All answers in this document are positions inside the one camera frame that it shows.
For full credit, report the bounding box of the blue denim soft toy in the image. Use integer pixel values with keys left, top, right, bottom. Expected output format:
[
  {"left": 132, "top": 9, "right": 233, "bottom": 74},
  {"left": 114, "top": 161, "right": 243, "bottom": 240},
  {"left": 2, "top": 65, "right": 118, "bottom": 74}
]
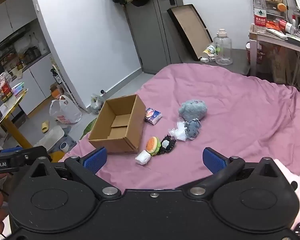
[{"left": 184, "top": 119, "right": 201, "bottom": 140}]

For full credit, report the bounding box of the clear plastic bag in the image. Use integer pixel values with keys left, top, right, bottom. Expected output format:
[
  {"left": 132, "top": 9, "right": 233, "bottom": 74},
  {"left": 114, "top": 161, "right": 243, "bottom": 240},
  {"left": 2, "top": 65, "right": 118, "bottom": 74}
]
[{"left": 168, "top": 121, "right": 187, "bottom": 141}]

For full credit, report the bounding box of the black white soft toy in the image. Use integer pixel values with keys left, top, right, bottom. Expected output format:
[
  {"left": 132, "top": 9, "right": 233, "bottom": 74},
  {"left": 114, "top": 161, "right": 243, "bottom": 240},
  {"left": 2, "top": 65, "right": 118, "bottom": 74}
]
[{"left": 157, "top": 135, "right": 176, "bottom": 155}]

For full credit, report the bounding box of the white soft bundle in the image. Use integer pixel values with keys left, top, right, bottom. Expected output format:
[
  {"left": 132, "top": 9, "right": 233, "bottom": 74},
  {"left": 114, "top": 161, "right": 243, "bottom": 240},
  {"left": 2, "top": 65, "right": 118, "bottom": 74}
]
[{"left": 135, "top": 150, "right": 152, "bottom": 166}]

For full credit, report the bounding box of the grey fluffy plush toy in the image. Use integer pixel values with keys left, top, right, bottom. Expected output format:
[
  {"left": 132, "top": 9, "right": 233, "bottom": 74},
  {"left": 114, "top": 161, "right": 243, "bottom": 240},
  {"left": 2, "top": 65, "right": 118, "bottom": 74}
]
[{"left": 178, "top": 100, "right": 207, "bottom": 121}]

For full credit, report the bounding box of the burger plush toy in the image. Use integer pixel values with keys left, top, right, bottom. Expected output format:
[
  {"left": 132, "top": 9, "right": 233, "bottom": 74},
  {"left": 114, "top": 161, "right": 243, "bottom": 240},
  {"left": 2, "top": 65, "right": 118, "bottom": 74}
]
[{"left": 146, "top": 137, "right": 161, "bottom": 156}]

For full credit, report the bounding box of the blue tissue pack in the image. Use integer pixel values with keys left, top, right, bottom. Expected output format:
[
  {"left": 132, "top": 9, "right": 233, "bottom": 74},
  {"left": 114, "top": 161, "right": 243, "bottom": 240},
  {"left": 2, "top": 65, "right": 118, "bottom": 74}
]
[{"left": 145, "top": 108, "right": 162, "bottom": 125}]

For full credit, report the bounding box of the tape roll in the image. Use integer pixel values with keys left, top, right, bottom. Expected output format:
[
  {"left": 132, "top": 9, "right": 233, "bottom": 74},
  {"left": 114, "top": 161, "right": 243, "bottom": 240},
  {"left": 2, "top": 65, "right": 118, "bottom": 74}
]
[{"left": 59, "top": 141, "right": 69, "bottom": 153}]

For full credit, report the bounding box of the cartoon floor mat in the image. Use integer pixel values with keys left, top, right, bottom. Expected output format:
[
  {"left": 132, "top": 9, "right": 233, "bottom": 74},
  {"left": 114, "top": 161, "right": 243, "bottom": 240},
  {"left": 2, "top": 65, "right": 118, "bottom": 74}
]
[{"left": 80, "top": 118, "right": 97, "bottom": 139}]

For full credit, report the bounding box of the brown cardboard box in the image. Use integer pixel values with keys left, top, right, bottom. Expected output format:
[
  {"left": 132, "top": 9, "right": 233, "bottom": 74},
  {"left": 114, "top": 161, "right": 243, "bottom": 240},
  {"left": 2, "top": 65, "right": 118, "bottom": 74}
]
[{"left": 88, "top": 94, "right": 146, "bottom": 153}]

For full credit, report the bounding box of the round yellow edged table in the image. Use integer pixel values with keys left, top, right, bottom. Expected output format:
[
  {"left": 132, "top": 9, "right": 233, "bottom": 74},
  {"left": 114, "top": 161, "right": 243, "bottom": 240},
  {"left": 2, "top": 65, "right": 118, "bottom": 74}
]
[{"left": 0, "top": 89, "right": 32, "bottom": 148}]

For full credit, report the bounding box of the yellow slipper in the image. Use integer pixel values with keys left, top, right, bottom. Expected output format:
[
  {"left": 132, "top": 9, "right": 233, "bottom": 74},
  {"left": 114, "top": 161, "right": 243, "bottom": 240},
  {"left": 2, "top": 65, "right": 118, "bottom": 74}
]
[{"left": 42, "top": 120, "right": 49, "bottom": 133}]

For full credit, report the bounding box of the pink bed sheet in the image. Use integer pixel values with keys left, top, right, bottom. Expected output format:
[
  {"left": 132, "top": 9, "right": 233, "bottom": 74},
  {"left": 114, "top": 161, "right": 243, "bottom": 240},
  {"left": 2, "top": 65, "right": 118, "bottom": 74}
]
[{"left": 65, "top": 63, "right": 300, "bottom": 190}]

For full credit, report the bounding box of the small clear trash bag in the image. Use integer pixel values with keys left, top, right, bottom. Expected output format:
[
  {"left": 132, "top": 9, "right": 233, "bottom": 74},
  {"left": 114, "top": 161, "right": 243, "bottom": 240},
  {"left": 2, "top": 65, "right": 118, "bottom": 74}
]
[{"left": 90, "top": 94, "right": 105, "bottom": 114}]

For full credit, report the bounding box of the white plastic shopping bag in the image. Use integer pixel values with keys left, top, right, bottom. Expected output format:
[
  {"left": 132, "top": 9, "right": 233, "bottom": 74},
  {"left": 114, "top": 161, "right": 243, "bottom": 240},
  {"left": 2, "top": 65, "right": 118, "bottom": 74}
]
[{"left": 49, "top": 95, "right": 82, "bottom": 124}]

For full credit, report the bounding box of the snack bag on table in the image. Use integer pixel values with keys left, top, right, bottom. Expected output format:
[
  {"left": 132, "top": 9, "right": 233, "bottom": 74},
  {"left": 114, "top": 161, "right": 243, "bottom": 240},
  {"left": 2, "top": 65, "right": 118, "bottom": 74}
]
[{"left": 0, "top": 71, "right": 13, "bottom": 103}]

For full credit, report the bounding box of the white supplement jar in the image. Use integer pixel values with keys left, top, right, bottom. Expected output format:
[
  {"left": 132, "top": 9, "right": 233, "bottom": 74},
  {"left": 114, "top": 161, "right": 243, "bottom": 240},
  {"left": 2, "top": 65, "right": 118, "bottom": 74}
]
[{"left": 203, "top": 43, "right": 216, "bottom": 55}]

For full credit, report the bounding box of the large clear plastic jug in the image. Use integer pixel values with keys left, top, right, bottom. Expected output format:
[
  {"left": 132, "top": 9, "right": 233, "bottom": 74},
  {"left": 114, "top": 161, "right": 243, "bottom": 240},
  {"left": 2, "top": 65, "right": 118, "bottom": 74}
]
[{"left": 213, "top": 28, "right": 233, "bottom": 66}]

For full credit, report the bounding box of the flat cardboard tray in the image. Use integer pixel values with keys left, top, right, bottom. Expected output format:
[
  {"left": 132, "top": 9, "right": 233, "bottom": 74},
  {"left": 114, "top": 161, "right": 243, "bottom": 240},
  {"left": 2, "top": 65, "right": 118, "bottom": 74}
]
[{"left": 167, "top": 4, "right": 212, "bottom": 61}]

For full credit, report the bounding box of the grey door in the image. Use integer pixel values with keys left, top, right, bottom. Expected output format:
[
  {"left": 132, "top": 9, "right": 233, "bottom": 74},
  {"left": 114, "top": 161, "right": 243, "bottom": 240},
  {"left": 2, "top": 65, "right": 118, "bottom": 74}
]
[{"left": 125, "top": 0, "right": 183, "bottom": 74}]

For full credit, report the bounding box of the lying red label bottle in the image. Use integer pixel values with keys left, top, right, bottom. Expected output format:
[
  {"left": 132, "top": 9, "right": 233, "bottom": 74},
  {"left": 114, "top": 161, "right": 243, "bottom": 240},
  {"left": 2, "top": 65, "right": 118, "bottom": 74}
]
[{"left": 274, "top": 18, "right": 300, "bottom": 37}]

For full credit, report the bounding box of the red label water bottle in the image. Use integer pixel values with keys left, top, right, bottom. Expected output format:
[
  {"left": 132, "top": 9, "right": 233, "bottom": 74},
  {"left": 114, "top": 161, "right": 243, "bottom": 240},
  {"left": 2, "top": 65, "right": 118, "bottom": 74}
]
[{"left": 254, "top": 0, "right": 267, "bottom": 34}]

